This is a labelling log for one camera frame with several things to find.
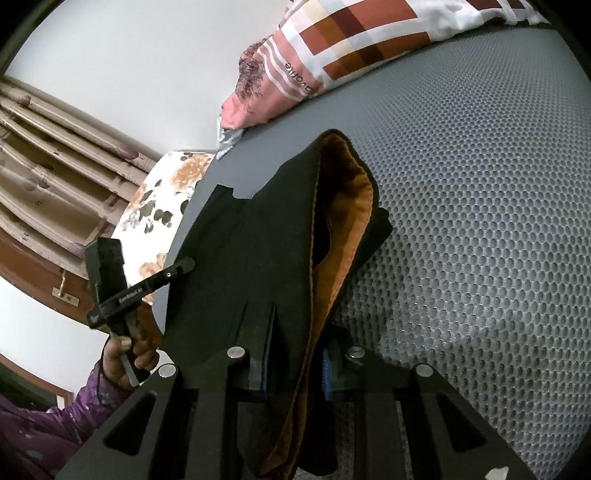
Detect light patterned cloth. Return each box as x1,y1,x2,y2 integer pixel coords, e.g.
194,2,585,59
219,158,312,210
215,117,246,160

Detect checked brown and white pillow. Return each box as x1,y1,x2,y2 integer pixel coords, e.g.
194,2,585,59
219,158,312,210
219,0,552,130

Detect brown wooden door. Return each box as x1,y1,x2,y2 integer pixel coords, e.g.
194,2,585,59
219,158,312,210
0,226,95,319

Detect grey mesh mattress mat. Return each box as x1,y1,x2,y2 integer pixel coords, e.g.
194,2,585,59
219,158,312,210
152,21,591,480

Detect black pants with orange lining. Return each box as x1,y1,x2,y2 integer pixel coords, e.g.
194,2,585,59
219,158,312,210
161,129,394,478

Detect person's left forearm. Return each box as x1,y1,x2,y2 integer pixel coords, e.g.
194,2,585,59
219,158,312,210
0,359,130,480

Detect white floral pillow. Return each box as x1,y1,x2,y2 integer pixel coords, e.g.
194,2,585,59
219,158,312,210
111,151,216,306

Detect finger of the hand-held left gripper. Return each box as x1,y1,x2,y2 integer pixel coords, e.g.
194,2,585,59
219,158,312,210
148,257,197,296

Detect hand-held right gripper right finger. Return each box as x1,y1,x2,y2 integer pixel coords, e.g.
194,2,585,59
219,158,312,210
322,331,536,480

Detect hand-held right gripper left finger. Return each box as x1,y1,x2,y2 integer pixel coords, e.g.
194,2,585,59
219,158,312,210
60,302,278,480

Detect brass door latch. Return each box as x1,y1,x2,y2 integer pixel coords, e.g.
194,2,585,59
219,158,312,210
52,271,81,306

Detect beige curtain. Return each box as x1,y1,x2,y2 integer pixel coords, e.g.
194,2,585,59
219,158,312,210
0,76,160,280

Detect person's left hand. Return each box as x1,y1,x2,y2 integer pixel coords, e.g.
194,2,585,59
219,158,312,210
100,313,165,392

